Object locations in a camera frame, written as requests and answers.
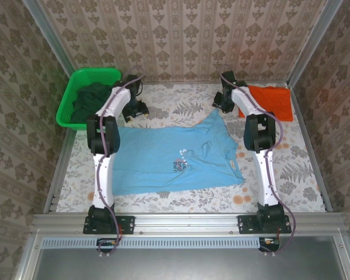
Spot green plastic basket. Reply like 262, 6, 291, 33
55, 67, 123, 131

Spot light blue t-shirt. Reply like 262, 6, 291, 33
110, 109, 246, 197

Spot dark green t-shirt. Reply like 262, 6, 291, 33
71, 82, 113, 123

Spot orange folded t-shirt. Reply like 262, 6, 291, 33
238, 85, 294, 122

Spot grey metal panel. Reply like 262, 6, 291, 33
16, 235, 350, 280

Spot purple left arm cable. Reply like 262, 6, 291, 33
93, 65, 144, 259

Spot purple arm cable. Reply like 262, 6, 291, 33
219, 64, 297, 258
93, 65, 144, 259

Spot thin aluminium rail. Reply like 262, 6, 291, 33
120, 80, 292, 88

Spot aluminium side rail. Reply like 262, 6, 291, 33
43, 128, 78, 214
290, 87, 334, 212

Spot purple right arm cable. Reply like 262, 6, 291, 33
219, 64, 297, 258

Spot aluminium frame post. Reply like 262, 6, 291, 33
287, 0, 344, 88
22, 0, 85, 88

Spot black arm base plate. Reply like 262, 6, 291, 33
237, 215, 292, 235
83, 215, 135, 235

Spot wide aluminium frame rail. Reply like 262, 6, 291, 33
31, 212, 347, 236

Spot black wired connector box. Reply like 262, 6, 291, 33
258, 237, 281, 252
96, 237, 120, 253

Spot slotted grey cable duct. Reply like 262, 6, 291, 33
42, 236, 260, 249

